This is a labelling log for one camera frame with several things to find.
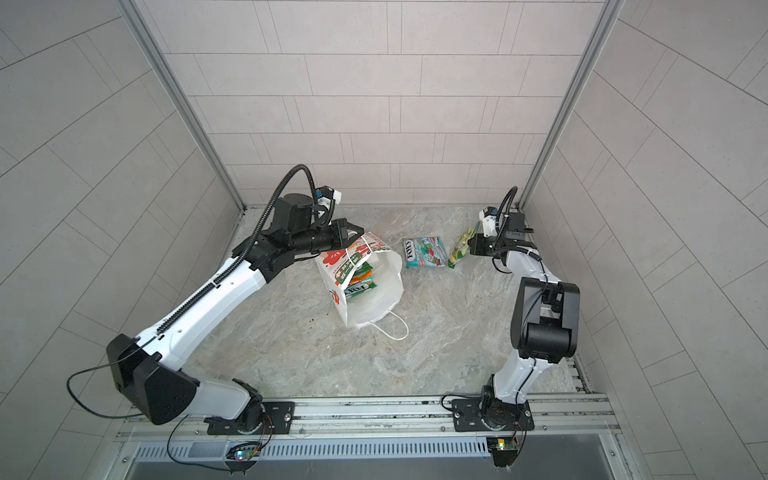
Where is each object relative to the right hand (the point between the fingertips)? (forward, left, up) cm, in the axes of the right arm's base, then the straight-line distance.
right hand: (471, 237), depth 94 cm
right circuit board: (-54, +2, -13) cm, 55 cm away
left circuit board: (-51, +60, -7) cm, 79 cm away
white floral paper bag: (-14, +40, +8) cm, 43 cm away
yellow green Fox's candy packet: (-2, +3, -1) cm, 4 cm away
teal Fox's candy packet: (+1, +15, -7) cm, 16 cm away
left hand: (-13, +30, +21) cm, 39 cm away
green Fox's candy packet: (-13, +36, -5) cm, 39 cm away
